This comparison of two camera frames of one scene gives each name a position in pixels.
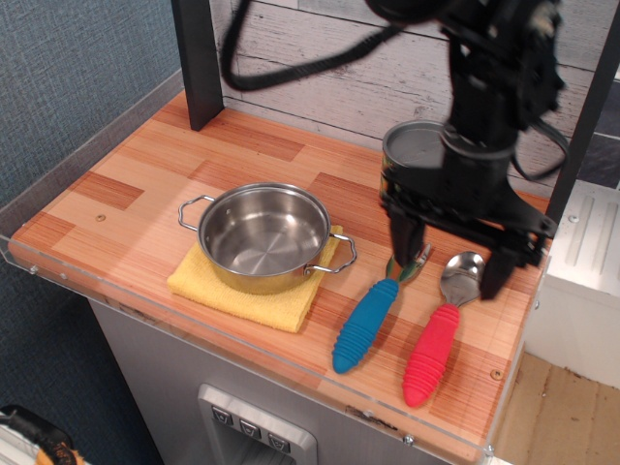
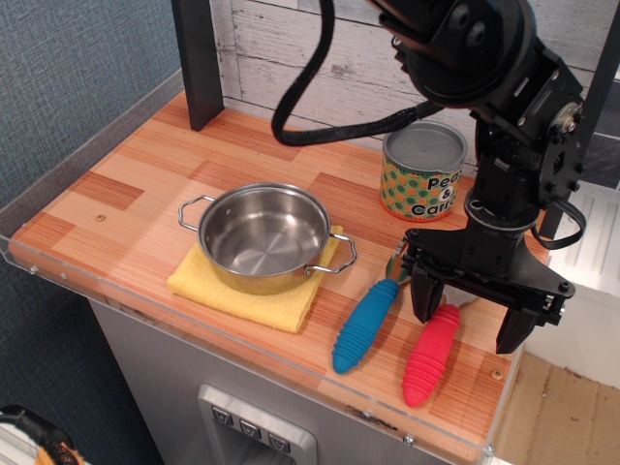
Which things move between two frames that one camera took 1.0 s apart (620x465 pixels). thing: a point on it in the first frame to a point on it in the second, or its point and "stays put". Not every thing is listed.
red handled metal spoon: [461, 276] stays put
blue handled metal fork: [371, 309] stays put
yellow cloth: [283, 309] stays put
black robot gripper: [471, 196] to [493, 258]
